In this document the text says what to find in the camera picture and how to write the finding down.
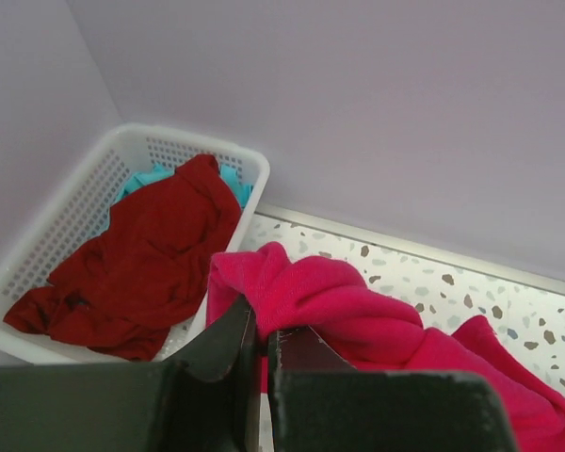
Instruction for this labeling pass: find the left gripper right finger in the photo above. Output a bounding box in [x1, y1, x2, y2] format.
[268, 328, 518, 451]

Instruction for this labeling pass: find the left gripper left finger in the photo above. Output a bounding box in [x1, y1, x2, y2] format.
[160, 296, 257, 451]

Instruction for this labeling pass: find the pink red t-shirt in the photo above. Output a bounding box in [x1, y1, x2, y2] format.
[206, 242, 565, 451]

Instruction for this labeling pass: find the dark red t-shirt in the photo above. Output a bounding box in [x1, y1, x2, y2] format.
[3, 154, 241, 362]

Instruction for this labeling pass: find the light blue t-shirt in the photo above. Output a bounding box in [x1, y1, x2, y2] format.
[112, 163, 254, 211]

